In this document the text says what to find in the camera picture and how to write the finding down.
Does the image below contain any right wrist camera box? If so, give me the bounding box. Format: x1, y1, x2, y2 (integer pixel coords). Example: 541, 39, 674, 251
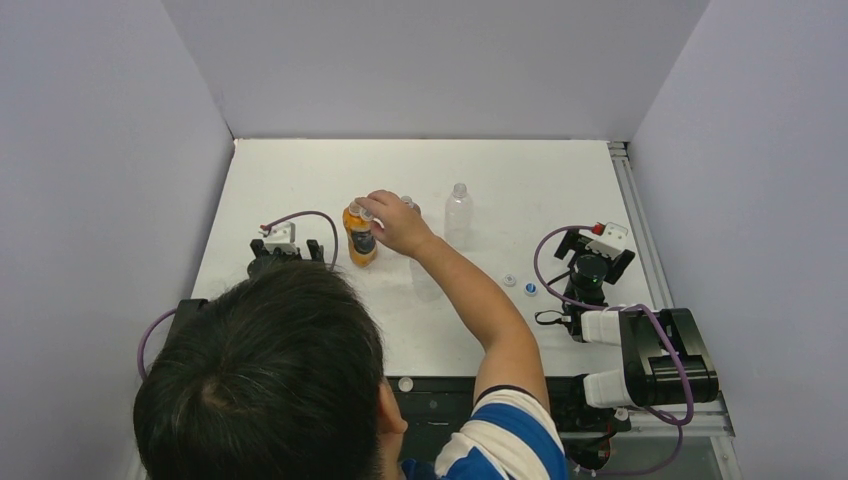
577, 222, 629, 260

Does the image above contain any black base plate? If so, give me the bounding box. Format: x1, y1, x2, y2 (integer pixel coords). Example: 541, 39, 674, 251
388, 376, 631, 468

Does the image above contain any clear bottle white cap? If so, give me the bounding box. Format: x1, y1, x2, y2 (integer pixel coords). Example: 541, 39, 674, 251
409, 259, 442, 302

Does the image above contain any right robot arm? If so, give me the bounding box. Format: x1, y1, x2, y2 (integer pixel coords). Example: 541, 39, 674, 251
540, 223, 720, 427

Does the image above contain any person's right forearm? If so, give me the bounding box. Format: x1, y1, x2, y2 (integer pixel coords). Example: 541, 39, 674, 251
405, 234, 550, 410

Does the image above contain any clear bottle blue cap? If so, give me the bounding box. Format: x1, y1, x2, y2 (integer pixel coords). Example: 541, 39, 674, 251
443, 183, 474, 250

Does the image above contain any gold red label bottle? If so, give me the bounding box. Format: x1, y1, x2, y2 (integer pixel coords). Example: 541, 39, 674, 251
401, 196, 421, 214

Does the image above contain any person's right hand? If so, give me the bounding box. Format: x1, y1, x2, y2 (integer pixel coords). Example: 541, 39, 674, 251
354, 190, 437, 258

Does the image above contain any aluminium rail frame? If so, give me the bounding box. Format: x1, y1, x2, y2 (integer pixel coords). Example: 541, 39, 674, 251
125, 140, 743, 480

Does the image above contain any orange blue label bottle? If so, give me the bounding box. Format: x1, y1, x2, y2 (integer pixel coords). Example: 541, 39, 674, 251
342, 201, 377, 267

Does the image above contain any person's dark-haired head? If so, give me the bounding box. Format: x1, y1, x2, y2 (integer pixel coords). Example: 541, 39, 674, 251
133, 261, 406, 479

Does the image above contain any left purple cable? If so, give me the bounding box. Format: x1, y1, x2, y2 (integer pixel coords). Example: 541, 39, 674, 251
136, 210, 340, 382

